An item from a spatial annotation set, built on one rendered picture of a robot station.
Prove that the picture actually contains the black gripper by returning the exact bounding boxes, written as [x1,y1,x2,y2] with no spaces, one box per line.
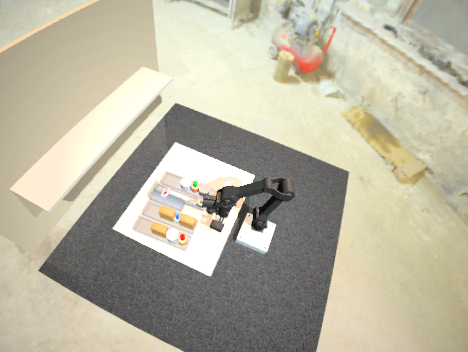
[209,206,233,233]

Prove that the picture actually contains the brown rectangular block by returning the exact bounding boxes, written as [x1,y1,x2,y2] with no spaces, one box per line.
[151,222,168,239]
[159,206,176,222]
[179,214,196,229]

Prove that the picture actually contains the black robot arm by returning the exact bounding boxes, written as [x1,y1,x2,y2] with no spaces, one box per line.
[202,177,295,233]

